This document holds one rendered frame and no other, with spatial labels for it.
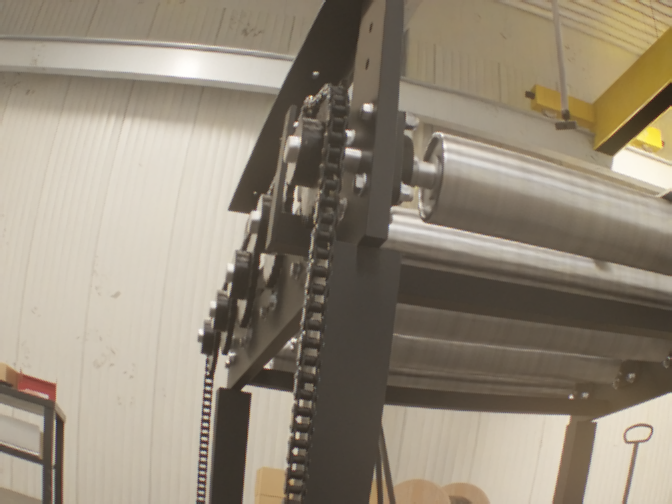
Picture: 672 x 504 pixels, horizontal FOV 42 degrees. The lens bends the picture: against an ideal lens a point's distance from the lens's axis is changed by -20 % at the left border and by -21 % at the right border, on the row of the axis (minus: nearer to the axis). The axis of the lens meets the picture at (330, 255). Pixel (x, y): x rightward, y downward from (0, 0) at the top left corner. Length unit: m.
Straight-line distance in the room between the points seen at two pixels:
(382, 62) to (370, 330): 0.31
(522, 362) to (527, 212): 0.96
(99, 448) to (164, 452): 0.88
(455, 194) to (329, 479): 0.37
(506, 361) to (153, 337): 9.93
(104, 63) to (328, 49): 10.84
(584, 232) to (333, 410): 0.41
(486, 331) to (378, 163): 0.73
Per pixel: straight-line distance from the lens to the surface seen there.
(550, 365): 2.21
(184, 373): 11.89
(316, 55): 1.65
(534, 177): 1.27
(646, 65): 12.17
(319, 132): 1.22
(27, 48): 12.69
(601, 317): 1.47
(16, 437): 4.05
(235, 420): 2.33
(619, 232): 1.32
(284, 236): 1.32
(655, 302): 1.69
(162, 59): 12.41
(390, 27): 1.25
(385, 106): 1.20
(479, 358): 2.14
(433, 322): 1.82
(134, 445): 11.76
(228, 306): 2.05
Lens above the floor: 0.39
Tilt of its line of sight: 16 degrees up
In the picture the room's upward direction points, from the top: 7 degrees clockwise
